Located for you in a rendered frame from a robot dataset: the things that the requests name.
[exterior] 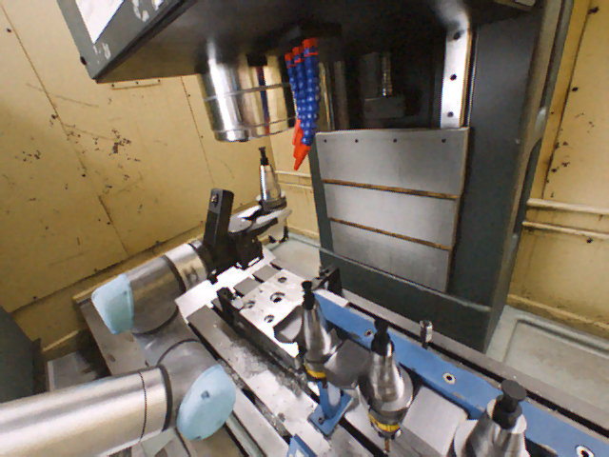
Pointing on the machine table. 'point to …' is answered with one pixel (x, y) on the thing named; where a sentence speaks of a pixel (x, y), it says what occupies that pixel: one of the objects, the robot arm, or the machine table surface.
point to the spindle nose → (246, 96)
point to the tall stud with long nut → (425, 332)
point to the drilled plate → (277, 310)
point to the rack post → (330, 407)
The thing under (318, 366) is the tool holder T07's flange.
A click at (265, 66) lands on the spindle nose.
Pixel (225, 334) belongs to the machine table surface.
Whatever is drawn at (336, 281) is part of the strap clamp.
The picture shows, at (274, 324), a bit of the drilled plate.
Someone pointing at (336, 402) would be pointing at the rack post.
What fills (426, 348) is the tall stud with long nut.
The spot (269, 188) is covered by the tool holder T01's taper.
